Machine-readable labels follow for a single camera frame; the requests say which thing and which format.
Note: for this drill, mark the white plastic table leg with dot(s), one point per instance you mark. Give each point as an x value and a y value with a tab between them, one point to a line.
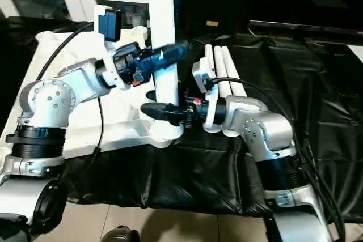
161	9
229	69
219	63
209	55

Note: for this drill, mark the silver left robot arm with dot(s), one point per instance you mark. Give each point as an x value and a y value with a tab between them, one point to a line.
48	100

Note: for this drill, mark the small yellow tag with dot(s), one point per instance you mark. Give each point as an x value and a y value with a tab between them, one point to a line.
211	24

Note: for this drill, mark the black work mat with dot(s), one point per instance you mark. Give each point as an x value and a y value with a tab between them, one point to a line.
317	83

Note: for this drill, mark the grey left robot leg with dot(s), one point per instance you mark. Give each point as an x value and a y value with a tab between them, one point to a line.
120	235

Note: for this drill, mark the white flat board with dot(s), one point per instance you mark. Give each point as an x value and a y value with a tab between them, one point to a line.
356	52

